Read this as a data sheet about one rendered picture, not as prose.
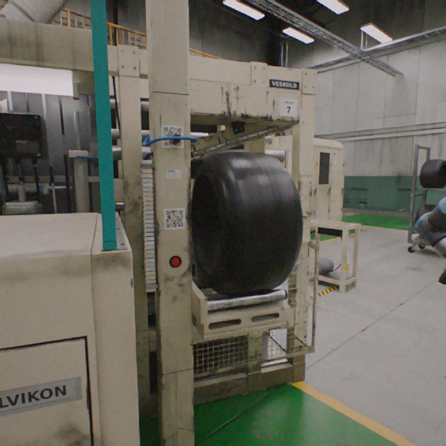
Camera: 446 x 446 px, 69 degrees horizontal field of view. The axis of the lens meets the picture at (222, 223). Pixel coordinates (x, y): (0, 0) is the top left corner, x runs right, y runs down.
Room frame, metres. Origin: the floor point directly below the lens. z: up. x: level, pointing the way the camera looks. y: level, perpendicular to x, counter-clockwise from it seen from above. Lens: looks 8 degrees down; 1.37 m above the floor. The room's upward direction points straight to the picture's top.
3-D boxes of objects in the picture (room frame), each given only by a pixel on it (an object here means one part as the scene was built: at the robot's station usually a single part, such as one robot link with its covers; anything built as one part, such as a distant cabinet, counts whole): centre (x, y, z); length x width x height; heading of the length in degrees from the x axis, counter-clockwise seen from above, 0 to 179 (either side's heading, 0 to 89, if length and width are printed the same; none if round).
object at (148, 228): (1.17, 0.27, 1.19); 0.05 x 0.04 x 0.48; 20
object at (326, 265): (4.07, -1.37, 0.40); 0.60 x 0.35 x 0.80; 42
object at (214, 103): (1.66, -0.05, 1.71); 0.61 x 0.25 x 0.15; 110
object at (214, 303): (1.21, -0.09, 0.90); 0.35 x 0.05 x 0.05; 110
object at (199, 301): (1.28, 0.13, 0.90); 0.40 x 0.03 x 0.10; 20
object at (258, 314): (1.20, -0.08, 0.83); 0.36 x 0.09 x 0.06; 110
